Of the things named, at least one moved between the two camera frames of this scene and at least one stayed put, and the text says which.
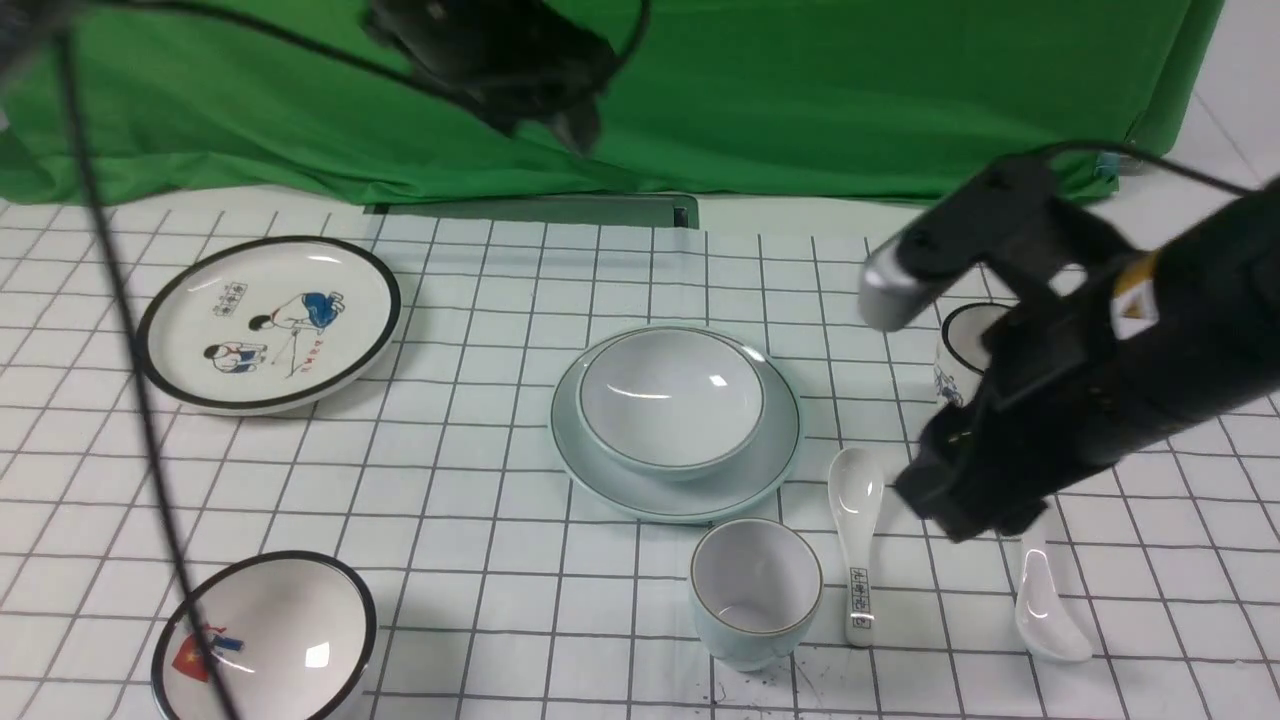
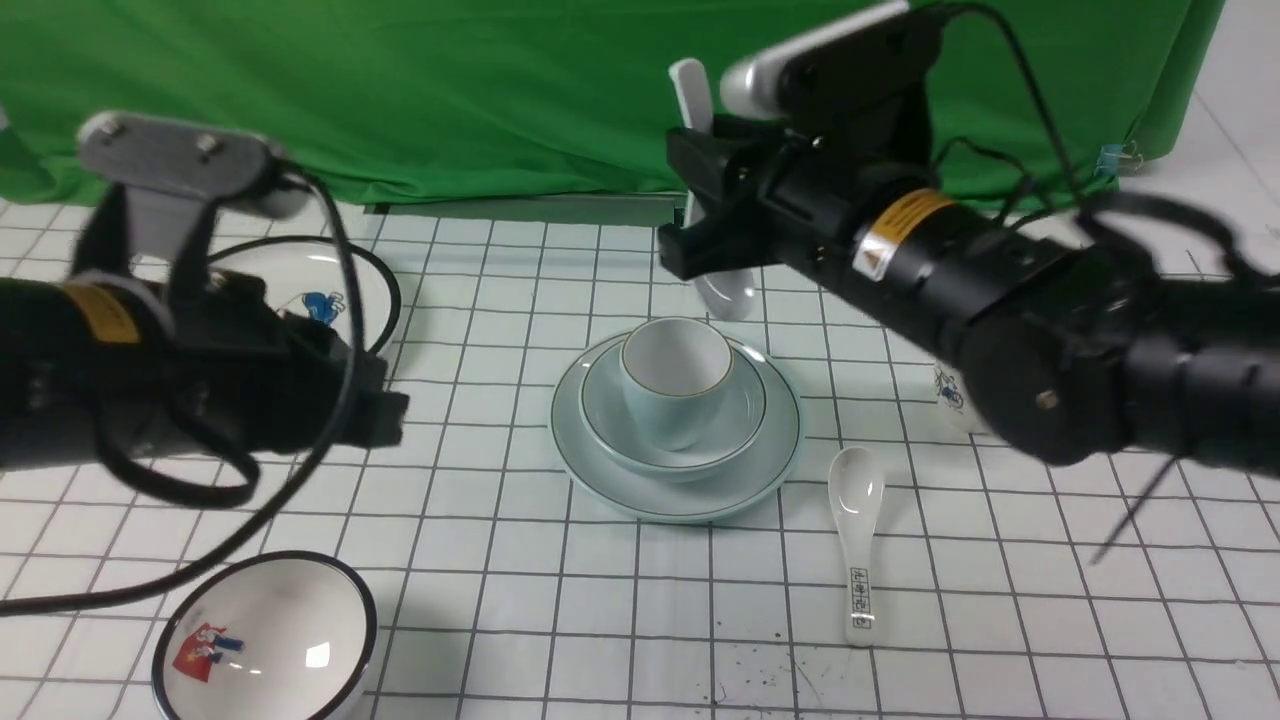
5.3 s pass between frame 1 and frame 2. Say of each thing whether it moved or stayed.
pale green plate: stayed
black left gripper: moved
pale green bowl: stayed
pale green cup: moved
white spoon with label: stayed
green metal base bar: stayed
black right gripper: moved
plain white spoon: moved
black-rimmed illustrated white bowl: stayed
